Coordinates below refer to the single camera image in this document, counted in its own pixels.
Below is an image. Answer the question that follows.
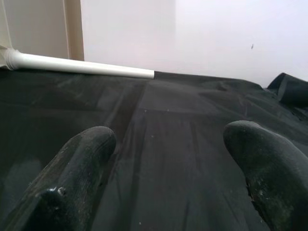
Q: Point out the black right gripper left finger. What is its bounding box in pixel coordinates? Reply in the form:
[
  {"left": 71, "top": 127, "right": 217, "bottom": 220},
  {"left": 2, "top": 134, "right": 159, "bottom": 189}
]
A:
[{"left": 0, "top": 126, "right": 117, "bottom": 231}]

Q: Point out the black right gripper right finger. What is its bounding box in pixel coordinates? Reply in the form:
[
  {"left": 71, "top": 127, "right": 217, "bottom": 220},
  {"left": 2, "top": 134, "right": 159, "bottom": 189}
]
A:
[{"left": 223, "top": 120, "right": 308, "bottom": 231}]

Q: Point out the white door frame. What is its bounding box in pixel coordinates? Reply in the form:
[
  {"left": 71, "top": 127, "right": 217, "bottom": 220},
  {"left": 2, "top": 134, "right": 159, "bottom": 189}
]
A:
[{"left": 63, "top": 0, "right": 85, "bottom": 61}]

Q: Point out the black table cloth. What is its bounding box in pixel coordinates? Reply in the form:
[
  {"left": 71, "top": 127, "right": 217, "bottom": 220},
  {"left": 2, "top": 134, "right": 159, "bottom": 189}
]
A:
[{"left": 0, "top": 68, "right": 308, "bottom": 231}]

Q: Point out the white plastic table leg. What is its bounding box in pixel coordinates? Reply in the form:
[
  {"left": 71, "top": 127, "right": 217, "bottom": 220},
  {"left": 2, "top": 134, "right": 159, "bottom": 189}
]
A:
[{"left": 4, "top": 49, "right": 155, "bottom": 79}]

